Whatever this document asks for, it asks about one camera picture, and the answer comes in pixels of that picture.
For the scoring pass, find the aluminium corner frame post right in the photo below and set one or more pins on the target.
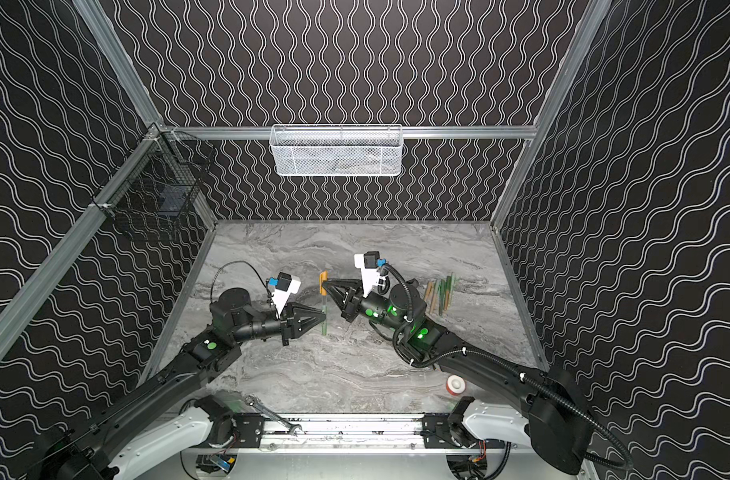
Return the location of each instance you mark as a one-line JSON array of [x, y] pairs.
[[592, 19]]

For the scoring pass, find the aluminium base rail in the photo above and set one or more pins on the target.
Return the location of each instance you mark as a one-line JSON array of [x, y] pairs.
[[357, 434]]

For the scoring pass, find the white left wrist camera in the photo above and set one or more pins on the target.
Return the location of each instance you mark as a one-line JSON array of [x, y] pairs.
[[282, 287]]

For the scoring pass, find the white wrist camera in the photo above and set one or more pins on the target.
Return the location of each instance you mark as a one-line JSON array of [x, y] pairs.
[[372, 279], [282, 287]]

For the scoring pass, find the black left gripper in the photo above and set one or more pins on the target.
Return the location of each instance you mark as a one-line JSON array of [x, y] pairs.
[[286, 328]]

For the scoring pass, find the aluminium corner frame post left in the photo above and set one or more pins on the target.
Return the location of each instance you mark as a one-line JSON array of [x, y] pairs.
[[109, 43]]

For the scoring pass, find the silver wrench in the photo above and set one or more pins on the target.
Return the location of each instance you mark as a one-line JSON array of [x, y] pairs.
[[259, 406]]

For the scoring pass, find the black wire basket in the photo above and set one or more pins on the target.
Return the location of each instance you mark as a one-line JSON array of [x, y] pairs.
[[156, 203]]

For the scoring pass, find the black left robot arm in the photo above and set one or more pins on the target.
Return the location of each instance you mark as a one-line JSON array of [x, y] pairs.
[[124, 441]]

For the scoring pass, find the tan pen with dark tip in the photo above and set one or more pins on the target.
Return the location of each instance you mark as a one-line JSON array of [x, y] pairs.
[[430, 295]]

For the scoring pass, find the orange pen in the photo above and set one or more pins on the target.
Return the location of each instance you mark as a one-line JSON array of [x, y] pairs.
[[444, 301]]

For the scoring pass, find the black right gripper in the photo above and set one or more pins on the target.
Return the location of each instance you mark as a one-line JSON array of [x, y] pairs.
[[350, 303]]

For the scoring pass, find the white wire mesh basket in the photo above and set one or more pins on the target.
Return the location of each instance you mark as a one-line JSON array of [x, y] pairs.
[[333, 150]]

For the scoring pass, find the aluminium corner frame post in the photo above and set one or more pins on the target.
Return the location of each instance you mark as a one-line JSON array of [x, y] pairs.
[[592, 19], [109, 43]]

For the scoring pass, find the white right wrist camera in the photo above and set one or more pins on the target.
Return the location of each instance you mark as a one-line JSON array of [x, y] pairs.
[[372, 279]]

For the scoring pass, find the red white tape roll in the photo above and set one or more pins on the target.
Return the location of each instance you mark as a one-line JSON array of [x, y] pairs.
[[456, 385]]

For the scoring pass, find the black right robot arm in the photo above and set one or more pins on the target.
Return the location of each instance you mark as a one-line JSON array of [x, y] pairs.
[[561, 429]]

